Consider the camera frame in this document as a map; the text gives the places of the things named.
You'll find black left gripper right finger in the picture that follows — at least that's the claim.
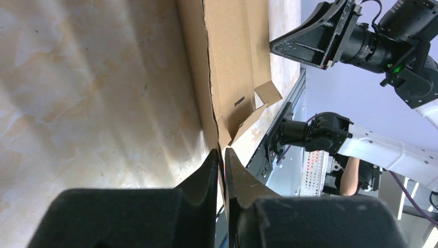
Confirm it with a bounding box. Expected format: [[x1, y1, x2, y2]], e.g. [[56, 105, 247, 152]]
[[224, 148, 408, 247]]

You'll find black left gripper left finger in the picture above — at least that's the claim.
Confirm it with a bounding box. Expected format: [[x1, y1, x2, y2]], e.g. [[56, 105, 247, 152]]
[[29, 149, 219, 247]]

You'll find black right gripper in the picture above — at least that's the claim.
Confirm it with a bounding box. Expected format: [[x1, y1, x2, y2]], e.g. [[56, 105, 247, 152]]
[[270, 1, 394, 73]]

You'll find brown cardboard box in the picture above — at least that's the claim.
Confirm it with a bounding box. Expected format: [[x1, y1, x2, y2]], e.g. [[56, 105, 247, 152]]
[[176, 0, 284, 151]]

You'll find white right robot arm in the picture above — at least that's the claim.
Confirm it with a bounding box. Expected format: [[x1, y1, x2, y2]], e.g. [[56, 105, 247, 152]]
[[270, 1, 437, 192]]

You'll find person forearm in background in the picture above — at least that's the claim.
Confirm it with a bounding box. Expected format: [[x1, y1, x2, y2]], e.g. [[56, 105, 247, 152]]
[[339, 157, 360, 196]]

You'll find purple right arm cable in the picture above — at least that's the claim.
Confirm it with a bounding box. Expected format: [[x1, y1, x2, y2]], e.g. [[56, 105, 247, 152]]
[[388, 170, 438, 227]]

